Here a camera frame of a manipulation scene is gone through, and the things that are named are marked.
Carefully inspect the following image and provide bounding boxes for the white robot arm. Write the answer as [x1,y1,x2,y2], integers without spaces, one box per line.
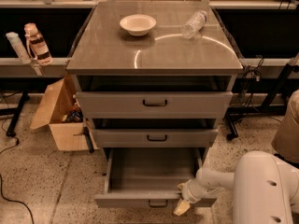
[174,151,299,224]

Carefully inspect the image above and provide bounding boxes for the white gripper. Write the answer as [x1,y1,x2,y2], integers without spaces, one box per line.
[174,179,220,216]

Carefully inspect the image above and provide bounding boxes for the open cardboard box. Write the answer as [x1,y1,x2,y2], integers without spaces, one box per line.
[30,77,96,152]

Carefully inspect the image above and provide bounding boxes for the black floor cable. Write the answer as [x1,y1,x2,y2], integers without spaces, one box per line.
[0,91,36,224]

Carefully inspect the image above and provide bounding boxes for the grey workbench rail left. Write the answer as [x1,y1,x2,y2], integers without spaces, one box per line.
[0,58,69,77]

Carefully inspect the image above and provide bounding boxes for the grey drawer cabinet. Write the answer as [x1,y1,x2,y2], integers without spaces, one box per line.
[65,0,244,161]

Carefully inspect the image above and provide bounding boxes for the white bowl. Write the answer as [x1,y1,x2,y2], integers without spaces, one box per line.
[120,14,156,36]

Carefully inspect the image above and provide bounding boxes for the grey top drawer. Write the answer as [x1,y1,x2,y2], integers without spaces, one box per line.
[76,91,233,119]

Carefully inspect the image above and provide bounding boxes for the grey workbench rail right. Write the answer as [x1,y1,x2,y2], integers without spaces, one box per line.
[240,58,290,79]

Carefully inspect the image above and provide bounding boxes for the grey workbench rail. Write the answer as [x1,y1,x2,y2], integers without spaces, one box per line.
[0,58,69,77]
[240,58,290,79]

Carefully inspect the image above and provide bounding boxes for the black table leg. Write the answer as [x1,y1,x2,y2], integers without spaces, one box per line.
[0,91,29,137]
[225,54,299,141]

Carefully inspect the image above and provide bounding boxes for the grey bottom drawer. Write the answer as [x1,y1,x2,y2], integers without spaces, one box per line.
[93,147,218,209]

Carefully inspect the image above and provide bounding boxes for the white cylindrical bottle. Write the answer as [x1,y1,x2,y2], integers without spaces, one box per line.
[6,32,31,64]

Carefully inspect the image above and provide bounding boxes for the clear plastic water bottle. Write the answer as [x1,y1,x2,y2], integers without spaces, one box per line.
[181,10,207,39]

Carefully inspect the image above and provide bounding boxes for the grey drawer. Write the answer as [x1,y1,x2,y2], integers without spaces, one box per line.
[92,129,218,147]
[76,91,233,119]
[93,147,218,209]

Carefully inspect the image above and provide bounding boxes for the black table leg right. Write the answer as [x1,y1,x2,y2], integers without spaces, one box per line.
[225,54,299,141]

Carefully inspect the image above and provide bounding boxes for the black table leg left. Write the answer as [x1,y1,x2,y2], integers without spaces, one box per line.
[0,91,29,137]

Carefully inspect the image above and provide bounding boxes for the pink striped bottle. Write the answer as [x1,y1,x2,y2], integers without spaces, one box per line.
[24,23,52,66]

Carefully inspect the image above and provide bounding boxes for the grey middle drawer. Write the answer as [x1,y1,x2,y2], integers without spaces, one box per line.
[92,129,218,147]

